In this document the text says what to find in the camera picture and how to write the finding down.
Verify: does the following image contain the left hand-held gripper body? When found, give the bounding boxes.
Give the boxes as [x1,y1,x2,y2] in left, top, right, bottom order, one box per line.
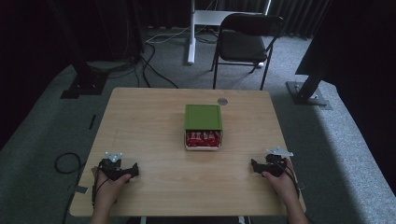
[98,151,135,183]

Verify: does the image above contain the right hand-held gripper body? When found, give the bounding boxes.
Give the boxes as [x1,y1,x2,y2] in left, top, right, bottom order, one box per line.
[260,147,294,177]

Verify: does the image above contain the person's left hand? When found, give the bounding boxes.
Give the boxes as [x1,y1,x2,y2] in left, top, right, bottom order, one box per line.
[91,166,133,213]

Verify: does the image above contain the person's right hand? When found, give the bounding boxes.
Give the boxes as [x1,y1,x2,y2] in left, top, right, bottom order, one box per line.
[262,158,299,204]

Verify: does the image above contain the white drawer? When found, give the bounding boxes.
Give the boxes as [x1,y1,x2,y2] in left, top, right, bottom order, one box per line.
[184,129,223,152]

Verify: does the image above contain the red snack packets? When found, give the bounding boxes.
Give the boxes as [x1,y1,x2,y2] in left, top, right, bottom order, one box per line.
[186,130,221,147]

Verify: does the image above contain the green drawer box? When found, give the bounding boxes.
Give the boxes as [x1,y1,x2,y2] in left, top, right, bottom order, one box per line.
[184,104,224,132]

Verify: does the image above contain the black folding chair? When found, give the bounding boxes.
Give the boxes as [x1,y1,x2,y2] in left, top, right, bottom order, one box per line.
[210,12,285,91]

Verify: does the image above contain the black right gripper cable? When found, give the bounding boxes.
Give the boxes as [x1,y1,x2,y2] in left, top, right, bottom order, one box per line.
[279,161,302,200]

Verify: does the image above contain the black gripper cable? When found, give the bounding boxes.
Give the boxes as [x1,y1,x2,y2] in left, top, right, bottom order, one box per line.
[91,166,110,209]
[279,161,302,200]

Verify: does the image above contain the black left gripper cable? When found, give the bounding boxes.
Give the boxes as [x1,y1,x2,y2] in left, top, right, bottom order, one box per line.
[91,166,110,209]

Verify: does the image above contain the black looped floor cable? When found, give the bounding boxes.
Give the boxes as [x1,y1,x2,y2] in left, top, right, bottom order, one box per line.
[54,151,83,175]

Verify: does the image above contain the black stand with base plate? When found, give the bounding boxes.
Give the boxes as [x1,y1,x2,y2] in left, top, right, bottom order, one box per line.
[285,59,332,111]
[46,0,109,100]

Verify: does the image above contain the long black floor cable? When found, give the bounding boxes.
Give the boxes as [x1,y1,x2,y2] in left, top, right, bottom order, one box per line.
[139,42,180,90]

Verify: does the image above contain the white floor cable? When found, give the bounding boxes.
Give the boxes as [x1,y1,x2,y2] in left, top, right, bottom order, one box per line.
[145,25,191,45]

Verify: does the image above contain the white desk frame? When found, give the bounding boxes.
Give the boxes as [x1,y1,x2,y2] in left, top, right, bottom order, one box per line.
[186,0,273,66]

